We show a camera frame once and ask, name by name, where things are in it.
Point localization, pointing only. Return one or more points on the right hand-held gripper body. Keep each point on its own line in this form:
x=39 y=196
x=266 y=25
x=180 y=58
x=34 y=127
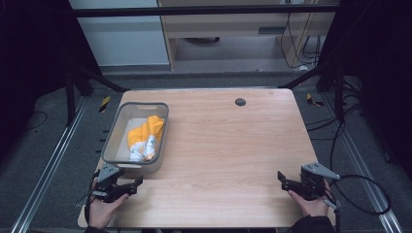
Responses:
x=313 y=181

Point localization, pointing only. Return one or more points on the yellow and black tape marker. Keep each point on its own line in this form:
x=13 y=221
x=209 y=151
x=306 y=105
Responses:
x=104 y=103
x=313 y=100

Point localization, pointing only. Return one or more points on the orange and white cloth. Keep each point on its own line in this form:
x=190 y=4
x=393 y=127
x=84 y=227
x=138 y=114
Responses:
x=145 y=136

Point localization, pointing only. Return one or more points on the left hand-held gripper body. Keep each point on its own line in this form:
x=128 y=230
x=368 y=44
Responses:
x=109 y=174

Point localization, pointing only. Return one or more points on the metal floor rail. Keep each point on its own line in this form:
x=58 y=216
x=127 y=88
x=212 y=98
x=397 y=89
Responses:
x=366 y=171
x=48 y=168

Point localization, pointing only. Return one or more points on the person's left hand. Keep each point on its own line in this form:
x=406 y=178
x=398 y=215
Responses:
x=104 y=211

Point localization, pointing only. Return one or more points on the light wooden desk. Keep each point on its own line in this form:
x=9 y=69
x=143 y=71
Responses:
x=226 y=24

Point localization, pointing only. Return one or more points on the black metal stand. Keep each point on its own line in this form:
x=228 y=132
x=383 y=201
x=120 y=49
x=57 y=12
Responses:
x=77 y=84
x=327 y=81

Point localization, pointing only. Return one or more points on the black horizontal frame bar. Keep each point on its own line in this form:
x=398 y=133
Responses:
x=194 y=11

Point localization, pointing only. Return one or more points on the grey plastic basket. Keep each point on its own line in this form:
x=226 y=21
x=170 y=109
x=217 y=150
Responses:
x=136 y=139

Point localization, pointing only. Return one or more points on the person's right hand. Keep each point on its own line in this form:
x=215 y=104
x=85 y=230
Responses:
x=310 y=206

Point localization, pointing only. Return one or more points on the white cabinet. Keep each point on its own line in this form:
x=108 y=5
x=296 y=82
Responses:
x=123 y=39

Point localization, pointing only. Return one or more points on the dark curtain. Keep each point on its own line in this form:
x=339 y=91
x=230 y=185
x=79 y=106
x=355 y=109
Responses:
x=35 y=51
x=379 y=64

